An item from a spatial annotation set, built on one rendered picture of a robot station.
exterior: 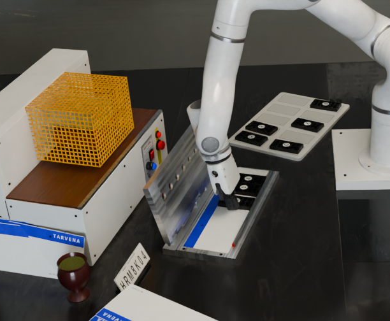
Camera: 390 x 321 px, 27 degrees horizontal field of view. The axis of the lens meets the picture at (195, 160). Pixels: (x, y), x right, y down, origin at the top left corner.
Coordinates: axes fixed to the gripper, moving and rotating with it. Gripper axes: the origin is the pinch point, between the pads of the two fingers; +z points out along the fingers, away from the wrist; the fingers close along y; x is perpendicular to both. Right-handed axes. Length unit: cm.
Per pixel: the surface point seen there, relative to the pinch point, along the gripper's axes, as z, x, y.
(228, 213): 2.4, 1.1, -1.9
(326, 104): 5, -12, 69
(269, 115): 2, 6, 59
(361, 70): 8, -17, 103
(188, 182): -7.3, 11.6, 0.6
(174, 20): 7, 103, 201
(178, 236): 0.4, 10.9, -15.3
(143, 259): -1.3, 15.7, -27.9
